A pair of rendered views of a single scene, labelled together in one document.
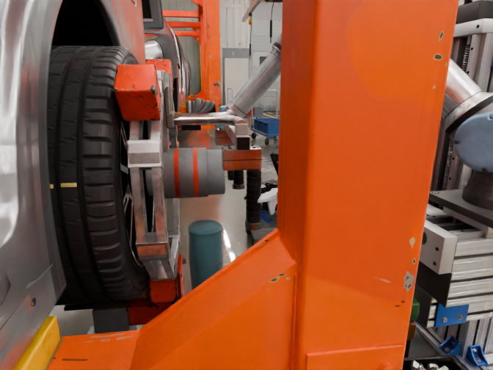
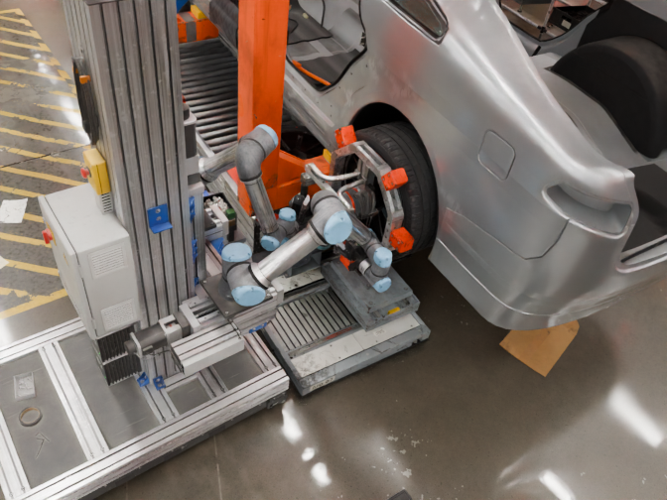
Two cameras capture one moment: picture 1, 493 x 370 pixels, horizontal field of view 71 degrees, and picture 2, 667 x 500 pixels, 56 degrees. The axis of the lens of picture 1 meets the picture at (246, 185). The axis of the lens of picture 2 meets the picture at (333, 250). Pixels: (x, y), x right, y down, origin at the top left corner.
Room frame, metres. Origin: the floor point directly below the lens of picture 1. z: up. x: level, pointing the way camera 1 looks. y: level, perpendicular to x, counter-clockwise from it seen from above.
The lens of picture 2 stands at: (2.94, -1.04, 2.79)
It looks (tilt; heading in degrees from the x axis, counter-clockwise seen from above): 44 degrees down; 150
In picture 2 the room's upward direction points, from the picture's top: 9 degrees clockwise
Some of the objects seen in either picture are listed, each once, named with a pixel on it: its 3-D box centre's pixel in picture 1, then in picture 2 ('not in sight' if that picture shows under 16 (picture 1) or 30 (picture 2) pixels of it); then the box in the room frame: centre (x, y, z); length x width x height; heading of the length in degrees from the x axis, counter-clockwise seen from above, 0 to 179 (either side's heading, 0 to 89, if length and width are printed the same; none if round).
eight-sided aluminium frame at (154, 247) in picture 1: (161, 173); (362, 199); (0.94, 0.24, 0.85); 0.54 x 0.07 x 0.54; 8
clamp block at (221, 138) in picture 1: (229, 136); not in sight; (1.14, 0.06, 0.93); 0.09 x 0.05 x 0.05; 98
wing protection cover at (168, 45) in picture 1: (163, 56); not in sight; (3.93, 0.88, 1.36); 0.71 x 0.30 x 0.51; 8
